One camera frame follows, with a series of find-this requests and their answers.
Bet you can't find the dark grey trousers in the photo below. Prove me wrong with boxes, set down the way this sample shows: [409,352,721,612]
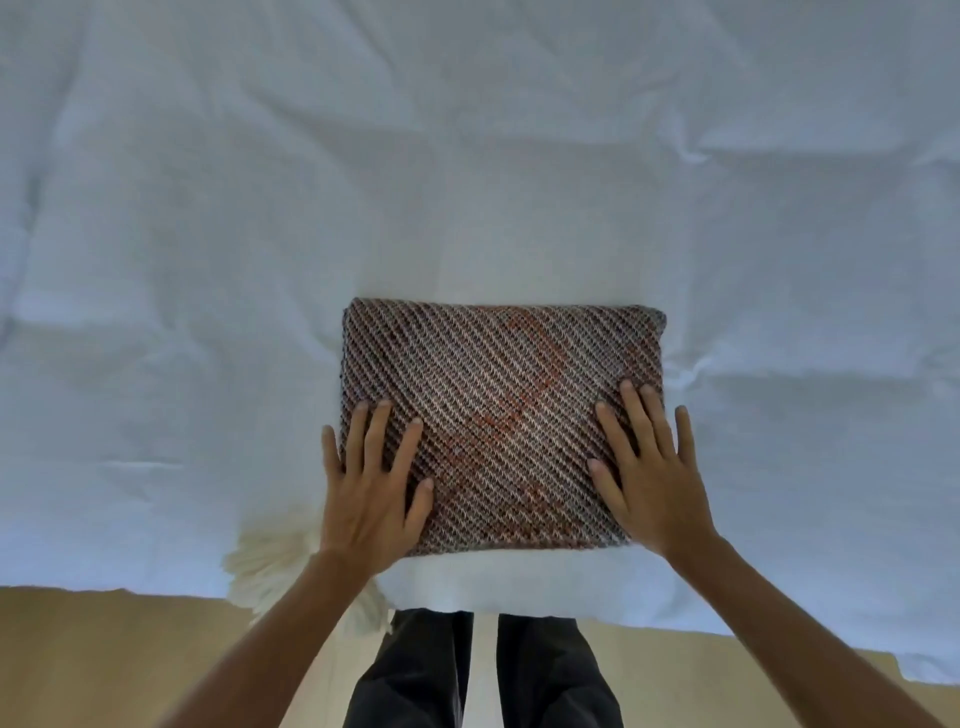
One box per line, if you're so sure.
[343,608,625,728]

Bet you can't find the person's left hand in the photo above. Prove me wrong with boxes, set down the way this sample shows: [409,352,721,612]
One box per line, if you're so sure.
[320,399,437,580]

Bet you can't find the brown woven blanket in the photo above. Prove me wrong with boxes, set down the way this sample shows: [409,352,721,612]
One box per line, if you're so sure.
[339,297,669,558]

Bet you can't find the person's right forearm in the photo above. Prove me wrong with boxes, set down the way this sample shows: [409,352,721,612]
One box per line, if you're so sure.
[663,533,945,728]

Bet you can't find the white bed cover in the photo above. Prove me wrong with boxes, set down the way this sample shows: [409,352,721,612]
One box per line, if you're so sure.
[0,0,960,687]

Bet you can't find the person's left forearm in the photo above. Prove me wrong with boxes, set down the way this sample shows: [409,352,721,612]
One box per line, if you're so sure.
[159,549,381,728]

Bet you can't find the cream tassel fringe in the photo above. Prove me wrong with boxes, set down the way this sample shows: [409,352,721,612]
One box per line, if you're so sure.
[222,510,395,637]

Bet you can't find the person's right hand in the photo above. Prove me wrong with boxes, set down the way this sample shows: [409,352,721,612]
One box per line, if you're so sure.
[586,379,723,561]

